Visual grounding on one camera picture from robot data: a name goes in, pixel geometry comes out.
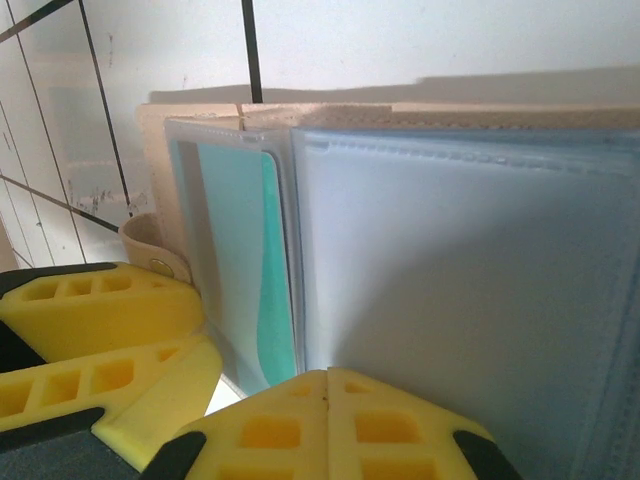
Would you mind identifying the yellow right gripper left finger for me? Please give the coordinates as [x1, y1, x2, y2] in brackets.
[144, 368, 329, 480]

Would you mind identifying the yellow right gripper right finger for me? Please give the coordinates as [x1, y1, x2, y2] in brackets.
[327, 367, 524, 480]

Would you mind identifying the beige leather card holder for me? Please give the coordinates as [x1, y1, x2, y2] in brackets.
[118, 102, 640, 480]

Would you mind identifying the teal card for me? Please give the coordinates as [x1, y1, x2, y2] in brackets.
[168, 138, 295, 391]

